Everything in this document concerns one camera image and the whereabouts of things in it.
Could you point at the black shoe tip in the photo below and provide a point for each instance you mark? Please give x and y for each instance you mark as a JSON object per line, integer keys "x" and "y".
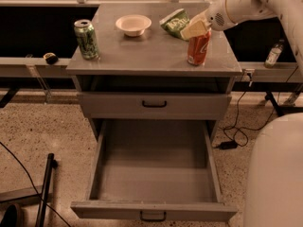
{"x": 12, "y": 217}

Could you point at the open grey bottom drawer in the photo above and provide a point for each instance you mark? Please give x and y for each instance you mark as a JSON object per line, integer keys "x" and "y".
{"x": 154, "y": 170}

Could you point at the closed grey middle drawer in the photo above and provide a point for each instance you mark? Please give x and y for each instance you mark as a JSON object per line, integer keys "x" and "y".
{"x": 154, "y": 106}

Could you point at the green chip bag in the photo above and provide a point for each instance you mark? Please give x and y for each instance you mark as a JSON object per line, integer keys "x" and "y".
{"x": 175, "y": 22}

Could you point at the grey drawer cabinet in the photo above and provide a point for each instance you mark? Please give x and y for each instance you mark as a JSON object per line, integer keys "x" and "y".
{"x": 154, "y": 62}

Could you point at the clear plastic bottle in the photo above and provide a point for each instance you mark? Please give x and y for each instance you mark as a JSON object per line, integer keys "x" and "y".
{"x": 274, "y": 54}

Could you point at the white bowl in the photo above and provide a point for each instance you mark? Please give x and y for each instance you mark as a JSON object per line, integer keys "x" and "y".
{"x": 133, "y": 25}

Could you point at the black tape measure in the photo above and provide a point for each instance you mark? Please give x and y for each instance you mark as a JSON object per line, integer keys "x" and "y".
{"x": 50, "y": 58}

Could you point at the red coke can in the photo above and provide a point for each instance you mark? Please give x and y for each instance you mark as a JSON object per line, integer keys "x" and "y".
{"x": 197, "y": 49}

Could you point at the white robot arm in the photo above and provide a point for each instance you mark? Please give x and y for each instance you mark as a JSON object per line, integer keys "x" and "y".
{"x": 274, "y": 192}

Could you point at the black metal stand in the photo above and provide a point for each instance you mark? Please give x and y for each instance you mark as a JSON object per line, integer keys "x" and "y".
{"x": 33, "y": 195}

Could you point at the grey metal rail shelf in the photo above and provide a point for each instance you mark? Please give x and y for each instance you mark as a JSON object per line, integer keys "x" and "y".
{"x": 28, "y": 67}

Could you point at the black power adapter with cable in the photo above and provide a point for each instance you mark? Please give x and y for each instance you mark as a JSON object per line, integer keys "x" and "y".
{"x": 233, "y": 130}

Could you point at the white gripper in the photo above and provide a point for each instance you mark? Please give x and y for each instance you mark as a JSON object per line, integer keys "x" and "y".
{"x": 215, "y": 16}

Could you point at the green soda can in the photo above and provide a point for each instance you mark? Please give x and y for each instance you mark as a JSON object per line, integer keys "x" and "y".
{"x": 86, "y": 38}

